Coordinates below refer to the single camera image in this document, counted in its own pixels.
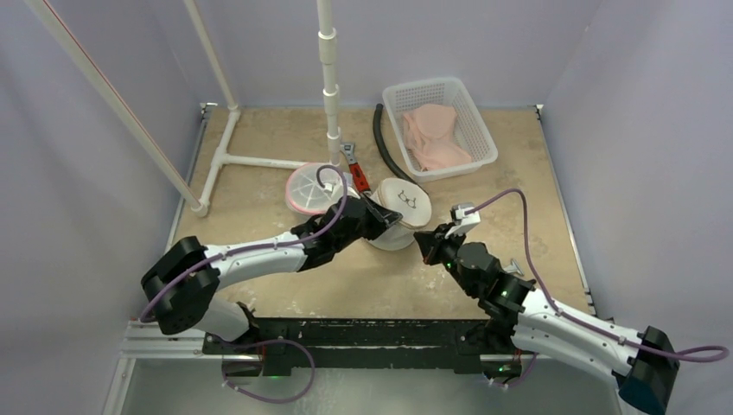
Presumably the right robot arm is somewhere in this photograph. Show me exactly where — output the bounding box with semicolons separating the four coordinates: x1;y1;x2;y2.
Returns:
413;224;679;414

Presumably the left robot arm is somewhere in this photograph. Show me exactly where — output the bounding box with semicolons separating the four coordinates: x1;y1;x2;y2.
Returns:
140;196;403;354

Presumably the pink-rimmed mesh laundry bag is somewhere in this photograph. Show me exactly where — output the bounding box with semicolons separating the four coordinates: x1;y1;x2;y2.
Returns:
284;163;344;216

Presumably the pink bra in basket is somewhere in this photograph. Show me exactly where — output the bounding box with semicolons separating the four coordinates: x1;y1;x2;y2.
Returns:
402;104;473;171

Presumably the white plastic basket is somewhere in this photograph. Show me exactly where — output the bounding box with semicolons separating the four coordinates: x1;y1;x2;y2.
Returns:
382;77;498;183

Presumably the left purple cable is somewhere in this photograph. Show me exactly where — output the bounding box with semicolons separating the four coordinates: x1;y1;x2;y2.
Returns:
138;164;349;325

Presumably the red-handled adjustable wrench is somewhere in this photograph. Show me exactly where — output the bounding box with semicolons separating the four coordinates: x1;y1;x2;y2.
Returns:
341;142;372;196

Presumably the black corrugated hose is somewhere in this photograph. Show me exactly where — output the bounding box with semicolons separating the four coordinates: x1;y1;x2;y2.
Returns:
373;103;425;188

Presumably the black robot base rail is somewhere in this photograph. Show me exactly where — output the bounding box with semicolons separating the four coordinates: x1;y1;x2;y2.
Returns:
203;317;524;380

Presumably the loose purple cable at base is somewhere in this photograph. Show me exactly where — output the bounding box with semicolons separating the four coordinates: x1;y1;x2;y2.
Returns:
220;339;317;405

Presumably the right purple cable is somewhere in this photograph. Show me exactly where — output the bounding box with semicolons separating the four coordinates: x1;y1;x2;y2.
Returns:
464;188;730;364

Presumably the white PVC pipe frame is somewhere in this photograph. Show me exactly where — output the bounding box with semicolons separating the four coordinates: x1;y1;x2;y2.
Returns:
25;0;342;217

